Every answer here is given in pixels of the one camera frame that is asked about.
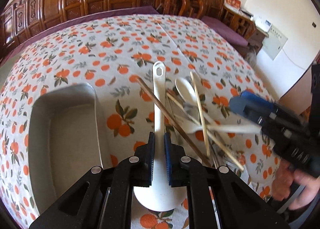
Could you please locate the large white rice spoon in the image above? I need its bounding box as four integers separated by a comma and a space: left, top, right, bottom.
133, 60, 188, 212

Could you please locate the carved wooden armchair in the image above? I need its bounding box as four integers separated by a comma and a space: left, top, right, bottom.
155, 0, 256, 40

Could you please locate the white telephone device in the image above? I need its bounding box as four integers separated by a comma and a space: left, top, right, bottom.
254, 17, 272, 33

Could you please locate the purple armchair cushion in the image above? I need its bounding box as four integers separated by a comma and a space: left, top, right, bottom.
201, 16, 248, 46

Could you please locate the orange print tablecloth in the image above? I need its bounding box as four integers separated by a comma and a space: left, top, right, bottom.
1, 14, 271, 228

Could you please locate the purple bench cushion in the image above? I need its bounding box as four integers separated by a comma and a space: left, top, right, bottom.
0, 5, 161, 67

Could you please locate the grey rectangular utensil tray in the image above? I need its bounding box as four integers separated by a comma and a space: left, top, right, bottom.
28, 83, 112, 213

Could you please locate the wooden side table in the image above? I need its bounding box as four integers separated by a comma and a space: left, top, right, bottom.
247, 27, 269, 54

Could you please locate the wooden chopstick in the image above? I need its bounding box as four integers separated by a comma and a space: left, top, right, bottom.
190, 71, 210, 157
136, 77, 212, 167

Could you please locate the red calendar card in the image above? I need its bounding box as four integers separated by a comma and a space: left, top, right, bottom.
224, 0, 241, 12

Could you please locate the white plastic bag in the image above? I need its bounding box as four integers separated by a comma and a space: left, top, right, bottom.
244, 48, 257, 68

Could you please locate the right hand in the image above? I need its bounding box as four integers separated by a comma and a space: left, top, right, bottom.
271, 160, 320, 211

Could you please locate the wall electrical panel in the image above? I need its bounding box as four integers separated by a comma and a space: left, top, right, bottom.
262, 25, 288, 60

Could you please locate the small white plastic spoon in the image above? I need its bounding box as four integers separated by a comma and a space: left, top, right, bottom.
179, 120, 261, 134

